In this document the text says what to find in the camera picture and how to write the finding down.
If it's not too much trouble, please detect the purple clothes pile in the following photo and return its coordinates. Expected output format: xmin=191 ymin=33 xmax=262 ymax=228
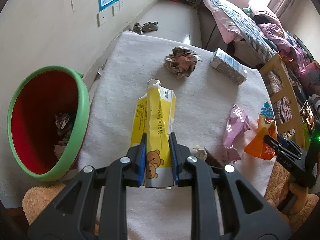
xmin=258 ymin=23 xmax=319 ymax=90

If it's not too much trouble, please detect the white blue milk carton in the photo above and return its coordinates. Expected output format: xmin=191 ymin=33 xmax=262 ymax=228
xmin=210 ymin=48 xmax=247 ymax=85

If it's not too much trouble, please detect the pink pillow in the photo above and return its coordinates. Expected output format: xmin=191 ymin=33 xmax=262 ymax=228
xmin=248 ymin=0 xmax=282 ymax=27

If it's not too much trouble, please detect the grey shoe left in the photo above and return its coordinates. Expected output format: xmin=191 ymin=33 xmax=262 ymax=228
xmin=132 ymin=22 xmax=144 ymax=35

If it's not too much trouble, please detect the yellow white box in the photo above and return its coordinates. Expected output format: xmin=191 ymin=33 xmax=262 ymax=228
xmin=130 ymin=79 xmax=176 ymax=188

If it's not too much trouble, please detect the orange snack bag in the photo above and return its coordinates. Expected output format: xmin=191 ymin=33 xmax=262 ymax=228
xmin=244 ymin=102 xmax=277 ymax=160

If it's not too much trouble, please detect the newspaper ball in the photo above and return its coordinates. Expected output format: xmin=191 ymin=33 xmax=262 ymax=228
xmin=163 ymin=46 xmax=202 ymax=78

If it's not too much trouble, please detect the white wall socket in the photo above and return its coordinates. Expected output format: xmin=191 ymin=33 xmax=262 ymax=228
xmin=97 ymin=11 xmax=108 ymax=27

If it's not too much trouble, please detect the wooden chair frame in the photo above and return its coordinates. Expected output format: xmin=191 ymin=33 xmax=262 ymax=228
xmin=259 ymin=54 xmax=306 ymax=150

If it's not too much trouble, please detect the dark brown carton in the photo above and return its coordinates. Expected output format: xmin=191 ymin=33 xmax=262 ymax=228
xmin=191 ymin=145 xmax=223 ymax=168

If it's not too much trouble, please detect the pink foil wrapper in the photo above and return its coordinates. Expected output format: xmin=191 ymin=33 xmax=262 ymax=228
xmin=222 ymin=104 xmax=250 ymax=163

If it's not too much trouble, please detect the white towel mat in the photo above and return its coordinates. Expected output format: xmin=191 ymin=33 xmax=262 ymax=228
xmin=78 ymin=31 xmax=274 ymax=194

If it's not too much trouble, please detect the tan fuzzy sleeve right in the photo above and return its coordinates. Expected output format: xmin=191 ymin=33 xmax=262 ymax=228
xmin=264 ymin=161 xmax=319 ymax=233

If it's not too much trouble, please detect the red bucket green rim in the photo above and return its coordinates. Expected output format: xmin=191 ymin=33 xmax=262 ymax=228
xmin=7 ymin=66 xmax=90 ymax=181

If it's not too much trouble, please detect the grey shoe right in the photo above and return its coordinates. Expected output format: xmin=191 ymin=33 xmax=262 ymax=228
xmin=142 ymin=21 xmax=158 ymax=33

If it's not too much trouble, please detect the grey shoe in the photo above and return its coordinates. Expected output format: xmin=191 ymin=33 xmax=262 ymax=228
xmin=132 ymin=22 xmax=144 ymax=35
xmin=142 ymin=21 xmax=158 ymax=33

